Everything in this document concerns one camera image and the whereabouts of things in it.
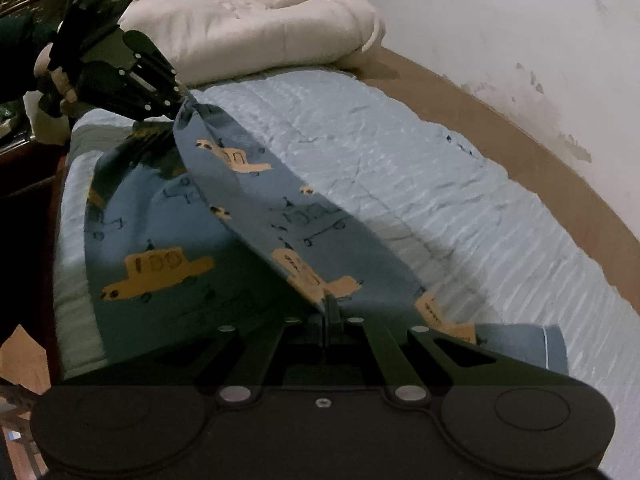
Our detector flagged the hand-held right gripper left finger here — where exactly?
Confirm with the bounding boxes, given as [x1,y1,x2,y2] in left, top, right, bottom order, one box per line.
[120,309,327,407]

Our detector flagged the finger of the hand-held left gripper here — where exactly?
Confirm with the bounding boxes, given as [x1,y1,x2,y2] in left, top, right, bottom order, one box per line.
[130,48,190,105]
[106,76,182,123]

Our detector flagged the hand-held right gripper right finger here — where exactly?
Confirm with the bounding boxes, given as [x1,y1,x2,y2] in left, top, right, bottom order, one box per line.
[326,300,587,407]

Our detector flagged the blue car print pants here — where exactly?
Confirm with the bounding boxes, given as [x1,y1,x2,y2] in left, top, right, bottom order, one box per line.
[82,94,571,377]

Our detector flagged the person's left forearm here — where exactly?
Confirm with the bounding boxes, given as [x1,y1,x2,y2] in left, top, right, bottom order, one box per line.
[0,11,57,95]

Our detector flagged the person's left hand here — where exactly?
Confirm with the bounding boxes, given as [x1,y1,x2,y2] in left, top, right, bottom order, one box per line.
[33,40,80,117]

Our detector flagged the cream folded comforter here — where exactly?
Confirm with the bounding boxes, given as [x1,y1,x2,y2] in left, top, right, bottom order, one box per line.
[117,0,389,87]

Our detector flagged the dark red wooden nightstand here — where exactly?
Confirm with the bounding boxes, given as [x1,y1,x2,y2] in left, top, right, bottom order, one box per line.
[0,125,68,198]

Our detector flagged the light blue quilted blanket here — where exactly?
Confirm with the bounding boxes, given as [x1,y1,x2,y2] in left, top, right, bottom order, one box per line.
[52,70,640,382]

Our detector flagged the brown bed sheet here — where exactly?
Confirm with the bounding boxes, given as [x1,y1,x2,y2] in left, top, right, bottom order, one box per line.
[350,47,640,307]

